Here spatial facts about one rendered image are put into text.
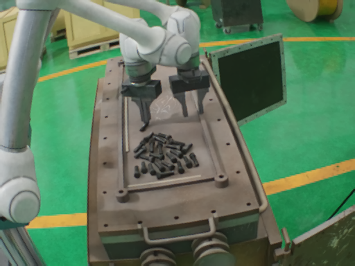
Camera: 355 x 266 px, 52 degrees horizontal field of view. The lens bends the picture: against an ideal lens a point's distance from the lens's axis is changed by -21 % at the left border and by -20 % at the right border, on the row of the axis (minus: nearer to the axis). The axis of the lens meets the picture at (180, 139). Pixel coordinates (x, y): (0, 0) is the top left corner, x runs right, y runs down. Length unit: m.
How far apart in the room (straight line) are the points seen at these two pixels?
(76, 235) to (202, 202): 2.09
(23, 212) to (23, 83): 0.33
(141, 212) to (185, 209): 0.12
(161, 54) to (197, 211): 0.45
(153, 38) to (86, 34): 5.21
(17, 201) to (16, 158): 0.11
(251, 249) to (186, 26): 0.74
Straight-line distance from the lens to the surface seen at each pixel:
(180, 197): 1.26
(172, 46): 1.27
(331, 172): 3.57
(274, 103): 3.02
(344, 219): 1.40
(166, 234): 1.20
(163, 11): 1.56
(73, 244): 3.16
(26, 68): 1.01
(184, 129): 1.54
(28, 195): 1.04
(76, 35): 6.47
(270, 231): 1.31
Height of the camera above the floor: 2.17
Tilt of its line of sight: 33 degrees down
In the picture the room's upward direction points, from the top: 7 degrees counter-clockwise
